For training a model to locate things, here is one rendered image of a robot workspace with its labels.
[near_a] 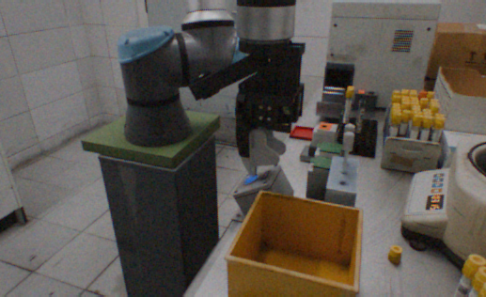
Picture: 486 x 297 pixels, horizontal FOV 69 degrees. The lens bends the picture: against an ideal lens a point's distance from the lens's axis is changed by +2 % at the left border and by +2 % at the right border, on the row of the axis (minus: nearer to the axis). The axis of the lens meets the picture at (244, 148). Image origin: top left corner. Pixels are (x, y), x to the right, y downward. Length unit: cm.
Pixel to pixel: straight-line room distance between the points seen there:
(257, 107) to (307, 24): 198
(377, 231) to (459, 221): 12
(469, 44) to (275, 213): 113
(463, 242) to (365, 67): 66
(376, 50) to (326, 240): 70
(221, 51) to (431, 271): 54
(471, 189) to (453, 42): 99
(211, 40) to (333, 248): 47
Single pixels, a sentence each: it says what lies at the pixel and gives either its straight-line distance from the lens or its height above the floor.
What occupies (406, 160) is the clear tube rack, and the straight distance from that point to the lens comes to 77.
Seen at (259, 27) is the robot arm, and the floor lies 118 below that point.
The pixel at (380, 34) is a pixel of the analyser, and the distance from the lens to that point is 108.
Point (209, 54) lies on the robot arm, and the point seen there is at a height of 109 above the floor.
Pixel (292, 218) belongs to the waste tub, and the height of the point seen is 94.
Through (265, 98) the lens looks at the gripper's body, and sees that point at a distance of 46.
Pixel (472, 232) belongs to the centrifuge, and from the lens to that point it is 55.
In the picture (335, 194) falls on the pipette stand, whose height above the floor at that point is 97.
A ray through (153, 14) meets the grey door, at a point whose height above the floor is 98.
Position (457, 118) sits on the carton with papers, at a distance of 84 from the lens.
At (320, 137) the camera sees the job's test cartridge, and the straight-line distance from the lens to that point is 74.
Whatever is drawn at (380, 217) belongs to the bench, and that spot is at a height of 87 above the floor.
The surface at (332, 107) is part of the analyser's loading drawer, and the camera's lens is 95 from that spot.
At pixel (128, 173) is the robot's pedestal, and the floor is 84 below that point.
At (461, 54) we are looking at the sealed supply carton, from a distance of 148.
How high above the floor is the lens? 124
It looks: 26 degrees down
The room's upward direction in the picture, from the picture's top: straight up
